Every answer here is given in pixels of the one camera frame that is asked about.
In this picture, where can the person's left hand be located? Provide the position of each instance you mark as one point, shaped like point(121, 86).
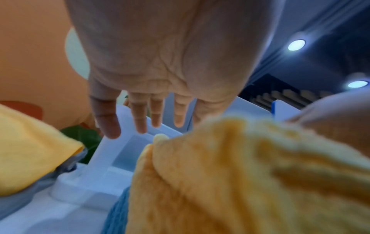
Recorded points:
point(167, 45)

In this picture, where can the person's right hand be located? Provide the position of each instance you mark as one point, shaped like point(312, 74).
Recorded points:
point(347, 118)

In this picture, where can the yellow towel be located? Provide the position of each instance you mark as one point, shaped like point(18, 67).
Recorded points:
point(245, 182)
point(29, 148)

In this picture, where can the clear plastic storage box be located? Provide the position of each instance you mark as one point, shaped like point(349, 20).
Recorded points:
point(95, 182)

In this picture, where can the blue towel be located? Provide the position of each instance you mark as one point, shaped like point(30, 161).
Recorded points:
point(117, 214)

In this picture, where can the grey towel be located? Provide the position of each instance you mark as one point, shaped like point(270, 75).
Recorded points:
point(17, 203)

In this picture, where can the round white ceiling light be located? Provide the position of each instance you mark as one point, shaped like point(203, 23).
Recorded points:
point(358, 84)
point(296, 44)

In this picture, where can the beige ceiling baffles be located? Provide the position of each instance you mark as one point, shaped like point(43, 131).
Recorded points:
point(292, 96)

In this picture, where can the white board with blue edge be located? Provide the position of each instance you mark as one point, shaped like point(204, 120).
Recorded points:
point(286, 112)

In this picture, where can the green leafy plant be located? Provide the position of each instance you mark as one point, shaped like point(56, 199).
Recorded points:
point(83, 134)

